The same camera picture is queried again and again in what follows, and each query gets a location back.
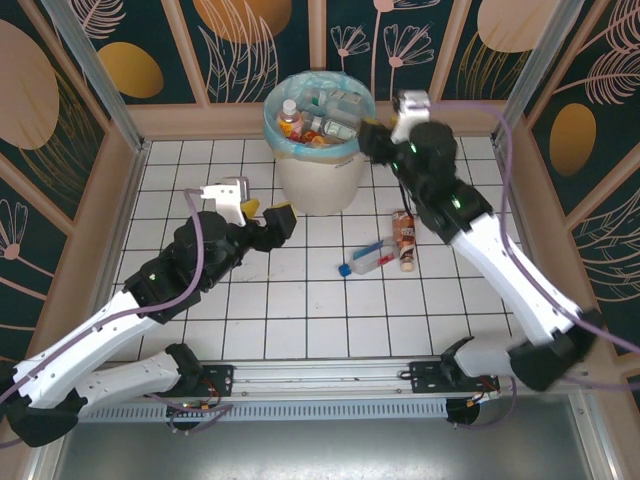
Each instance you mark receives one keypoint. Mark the orange label drink bottle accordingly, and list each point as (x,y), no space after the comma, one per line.
(312,136)

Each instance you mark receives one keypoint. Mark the pink drink bottle white cap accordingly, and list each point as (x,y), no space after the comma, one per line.
(290,120)

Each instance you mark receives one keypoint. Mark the clear blue-capped bottle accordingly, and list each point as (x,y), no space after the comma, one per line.
(367,260)

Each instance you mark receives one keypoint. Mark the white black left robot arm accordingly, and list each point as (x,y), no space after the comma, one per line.
(80,345)

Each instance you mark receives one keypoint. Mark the cream plastic waste bin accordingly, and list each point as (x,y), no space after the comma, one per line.
(320,185)

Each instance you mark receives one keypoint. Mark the white trash bin, blue liner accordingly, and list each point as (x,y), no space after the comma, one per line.
(270,125)

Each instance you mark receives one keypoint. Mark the brown chocolate drink bottle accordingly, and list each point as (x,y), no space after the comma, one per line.
(404,240)

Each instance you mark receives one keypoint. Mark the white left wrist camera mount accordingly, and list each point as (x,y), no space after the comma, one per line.
(225,197)

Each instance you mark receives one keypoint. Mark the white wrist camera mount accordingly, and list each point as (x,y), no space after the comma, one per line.
(225,197)
(410,112)

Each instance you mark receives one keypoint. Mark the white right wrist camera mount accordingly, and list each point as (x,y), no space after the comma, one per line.
(410,112)

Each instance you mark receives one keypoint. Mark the aluminium side rail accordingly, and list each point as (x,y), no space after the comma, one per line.
(131,200)
(522,230)

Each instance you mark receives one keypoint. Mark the aluminium corner post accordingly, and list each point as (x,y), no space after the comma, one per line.
(532,75)
(95,75)

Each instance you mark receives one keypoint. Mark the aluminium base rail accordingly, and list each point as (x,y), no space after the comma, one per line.
(325,377)

